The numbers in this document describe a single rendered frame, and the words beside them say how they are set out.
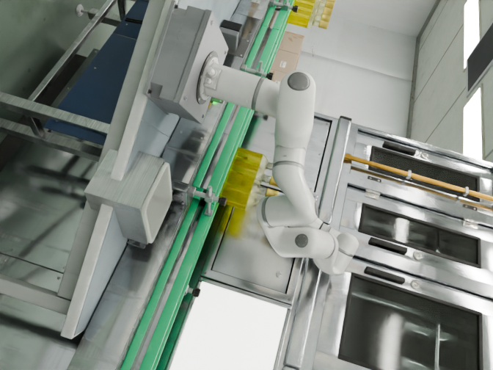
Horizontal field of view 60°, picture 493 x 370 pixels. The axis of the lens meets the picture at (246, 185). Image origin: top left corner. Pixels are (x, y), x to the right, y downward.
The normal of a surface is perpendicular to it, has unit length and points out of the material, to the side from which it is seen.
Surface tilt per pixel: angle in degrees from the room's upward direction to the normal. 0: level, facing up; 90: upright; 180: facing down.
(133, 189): 90
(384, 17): 90
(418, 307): 90
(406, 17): 90
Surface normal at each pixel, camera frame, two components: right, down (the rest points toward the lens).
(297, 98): 0.02, -0.33
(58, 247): 0.10, -0.53
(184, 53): -0.06, -0.04
